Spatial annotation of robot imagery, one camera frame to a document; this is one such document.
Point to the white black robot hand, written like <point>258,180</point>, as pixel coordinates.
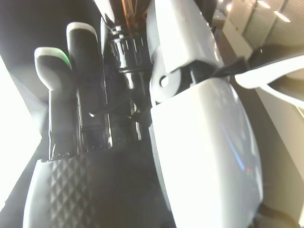
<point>204,152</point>

